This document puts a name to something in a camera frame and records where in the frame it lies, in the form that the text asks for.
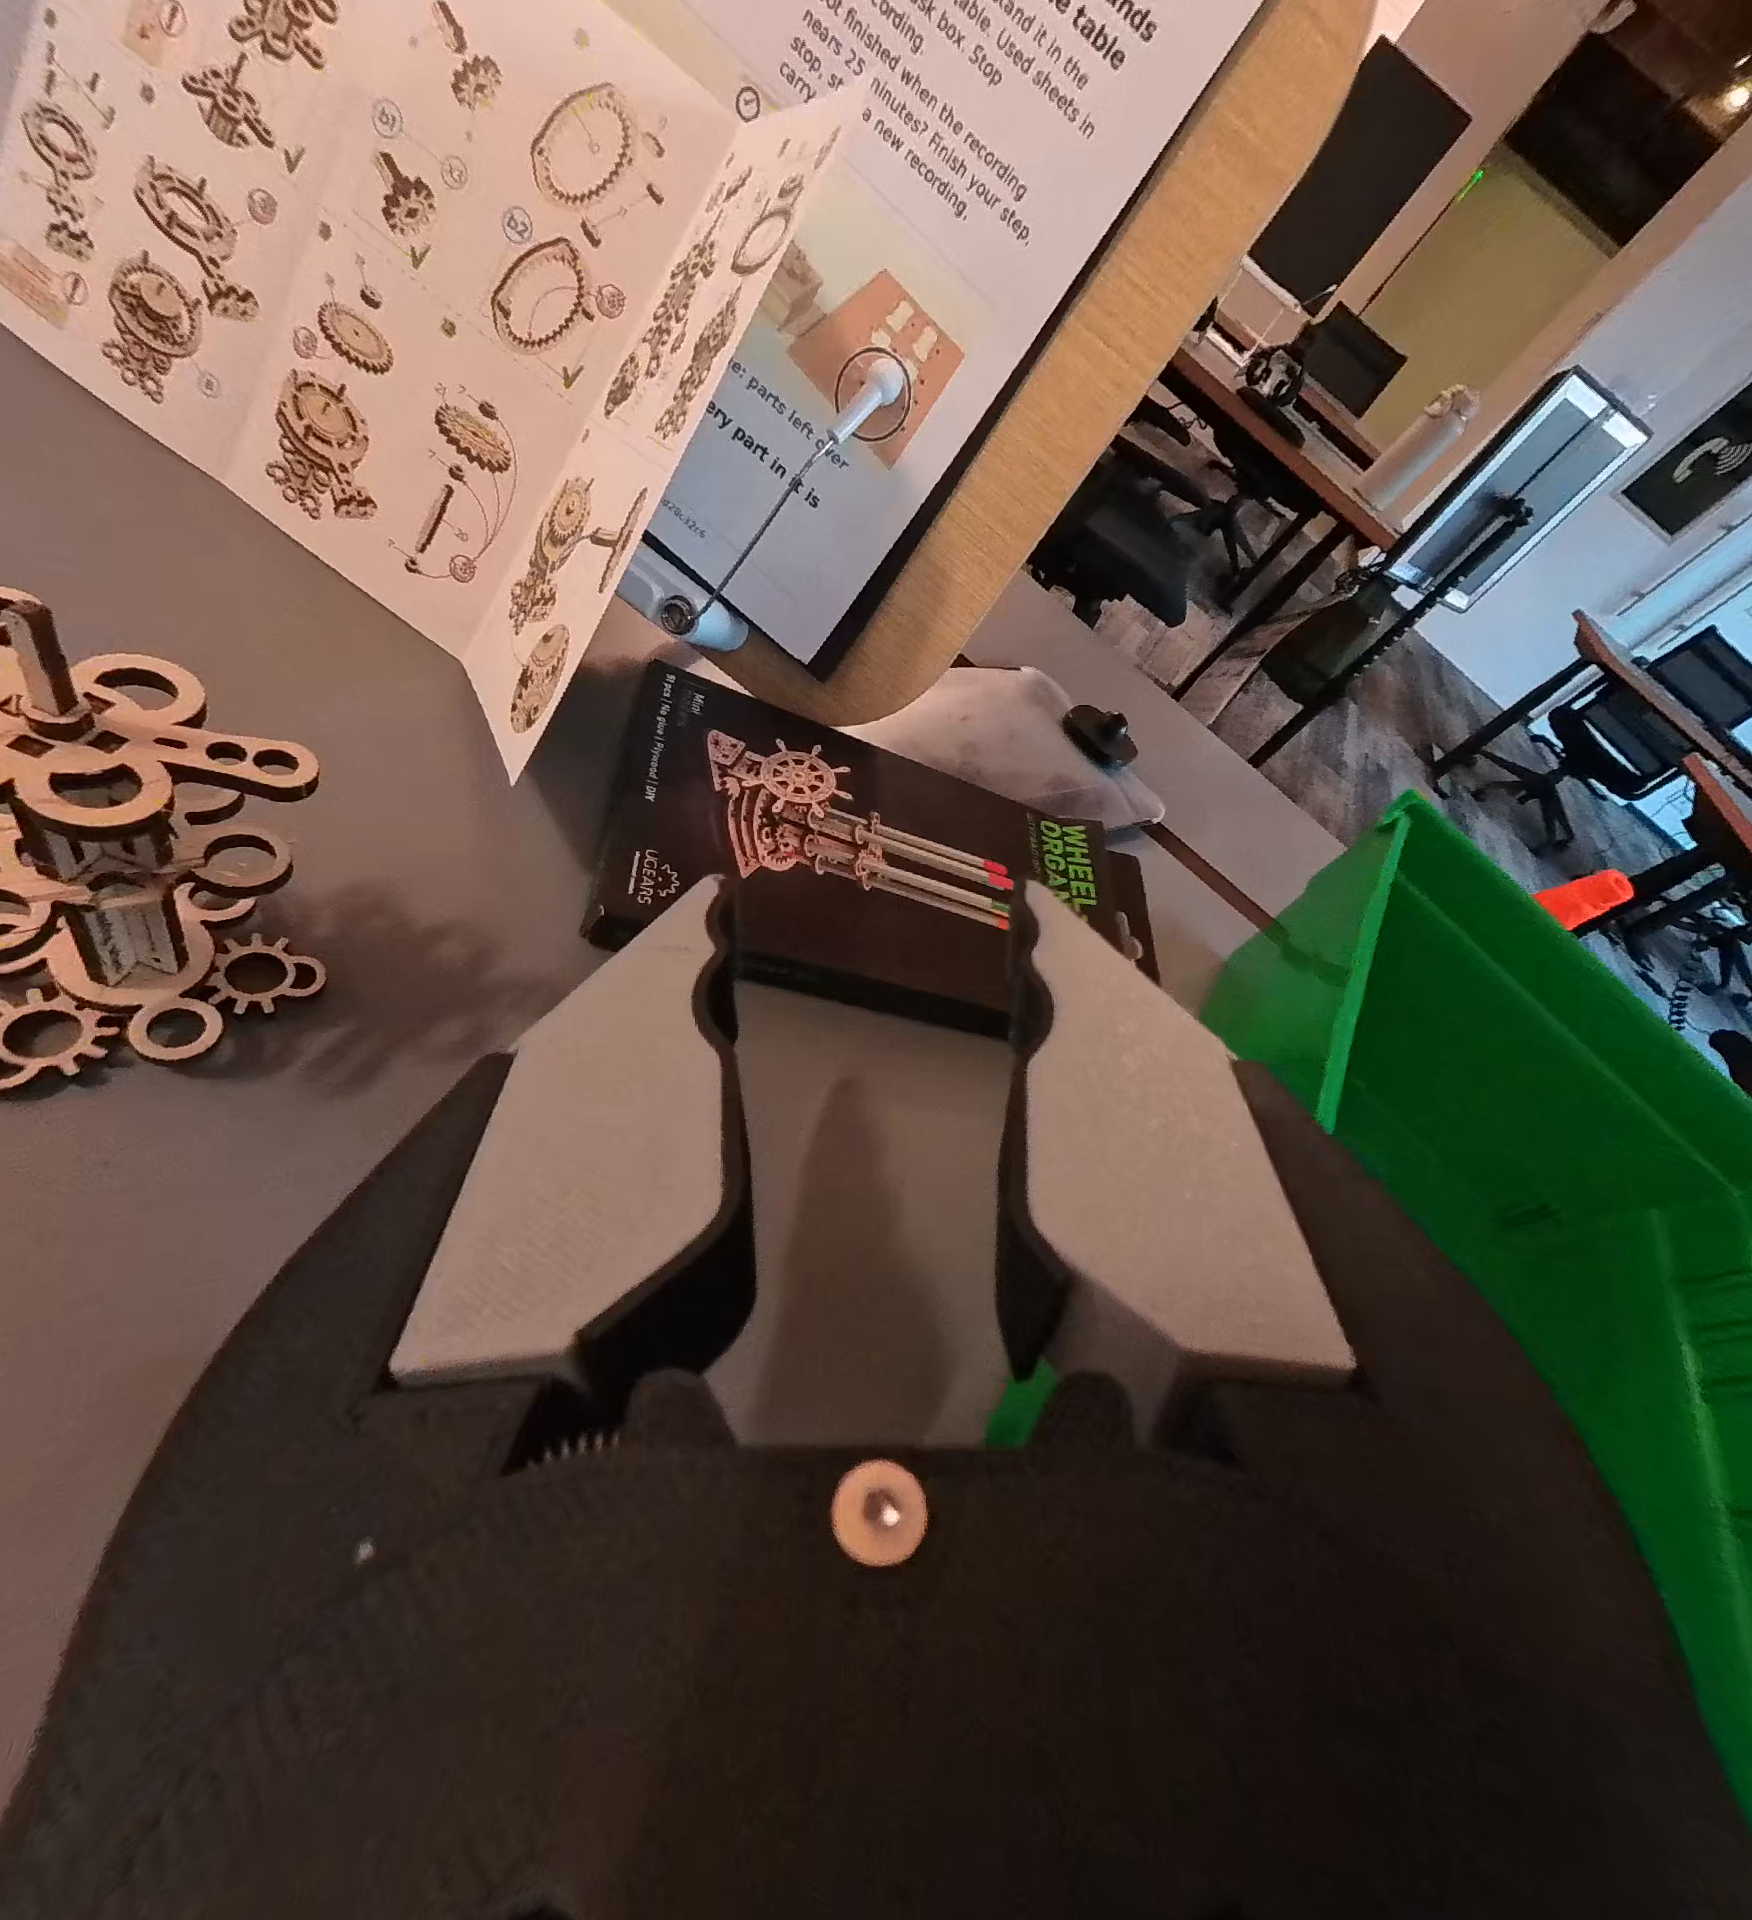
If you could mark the white bottle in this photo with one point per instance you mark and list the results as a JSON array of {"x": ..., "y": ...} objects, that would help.
[{"x": 1415, "y": 451}]

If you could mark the black office chair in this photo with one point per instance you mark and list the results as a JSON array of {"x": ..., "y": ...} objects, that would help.
[
  {"x": 1611, "y": 742},
  {"x": 1116, "y": 564}
]

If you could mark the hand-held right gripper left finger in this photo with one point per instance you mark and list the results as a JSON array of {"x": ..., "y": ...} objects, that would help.
[{"x": 590, "y": 1170}]

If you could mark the wall phone sign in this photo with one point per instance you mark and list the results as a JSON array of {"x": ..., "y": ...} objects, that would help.
[{"x": 1730, "y": 451}]

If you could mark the orange object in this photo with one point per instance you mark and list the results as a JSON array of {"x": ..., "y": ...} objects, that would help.
[{"x": 1585, "y": 898}]

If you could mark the black knob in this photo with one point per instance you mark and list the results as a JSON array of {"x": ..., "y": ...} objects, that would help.
[{"x": 1100, "y": 735}]

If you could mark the white instruction poster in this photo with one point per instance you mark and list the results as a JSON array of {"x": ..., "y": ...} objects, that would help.
[{"x": 965, "y": 301}]

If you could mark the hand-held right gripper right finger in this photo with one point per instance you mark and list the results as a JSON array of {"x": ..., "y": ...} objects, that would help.
[{"x": 1176, "y": 1185}]

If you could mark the wooden office desk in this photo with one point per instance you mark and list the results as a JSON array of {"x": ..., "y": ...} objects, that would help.
[{"x": 1326, "y": 489}]

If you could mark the green plastic bin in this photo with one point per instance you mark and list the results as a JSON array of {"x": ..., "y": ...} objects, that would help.
[{"x": 1567, "y": 1200}]

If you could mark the black kit box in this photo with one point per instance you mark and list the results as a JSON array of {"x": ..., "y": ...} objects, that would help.
[{"x": 665, "y": 839}]

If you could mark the black computer monitor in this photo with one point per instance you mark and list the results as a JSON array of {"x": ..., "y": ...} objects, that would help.
[{"x": 1352, "y": 367}]

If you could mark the grey metal stand base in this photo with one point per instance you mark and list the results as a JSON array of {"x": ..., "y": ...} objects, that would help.
[{"x": 1026, "y": 721}]

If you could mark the folded instruction booklet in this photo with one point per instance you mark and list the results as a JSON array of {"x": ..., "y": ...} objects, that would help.
[{"x": 290, "y": 301}]

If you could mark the wooden backing board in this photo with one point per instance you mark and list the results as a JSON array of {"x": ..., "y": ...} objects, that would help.
[{"x": 1206, "y": 225}]

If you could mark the large black screen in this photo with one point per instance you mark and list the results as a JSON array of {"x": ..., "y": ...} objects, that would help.
[{"x": 1354, "y": 165}]

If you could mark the wooden ringed tower assembly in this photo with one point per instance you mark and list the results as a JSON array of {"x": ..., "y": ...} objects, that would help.
[{"x": 112, "y": 916}]

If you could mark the white board on tripod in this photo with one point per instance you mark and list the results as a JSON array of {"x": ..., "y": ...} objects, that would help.
[{"x": 1537, "y": 480}]

